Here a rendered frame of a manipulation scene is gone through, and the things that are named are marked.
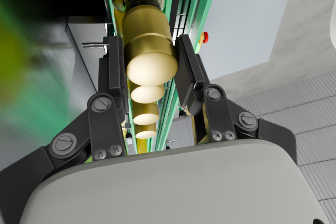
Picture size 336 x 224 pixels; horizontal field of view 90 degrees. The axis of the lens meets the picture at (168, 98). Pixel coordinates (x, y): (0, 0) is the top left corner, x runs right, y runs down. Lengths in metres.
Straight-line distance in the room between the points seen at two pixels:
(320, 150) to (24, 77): 3.52
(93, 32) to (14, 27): 0.26
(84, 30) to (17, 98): 0.30
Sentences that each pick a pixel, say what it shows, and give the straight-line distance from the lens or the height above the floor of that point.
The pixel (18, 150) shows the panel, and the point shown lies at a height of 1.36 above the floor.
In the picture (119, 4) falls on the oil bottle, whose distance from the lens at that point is 0.19.
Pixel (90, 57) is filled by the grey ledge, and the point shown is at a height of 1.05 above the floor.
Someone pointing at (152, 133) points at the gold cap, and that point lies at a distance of 0.26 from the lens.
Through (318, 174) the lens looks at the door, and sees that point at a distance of 3.45.
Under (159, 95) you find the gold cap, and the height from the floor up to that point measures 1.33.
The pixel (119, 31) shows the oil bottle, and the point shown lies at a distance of 0.21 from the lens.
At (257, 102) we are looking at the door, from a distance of 3.58.
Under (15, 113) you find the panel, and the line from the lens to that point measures 0.21.
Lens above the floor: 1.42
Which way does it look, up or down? 31 degrees down
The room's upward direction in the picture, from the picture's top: 169 degrees clockwise
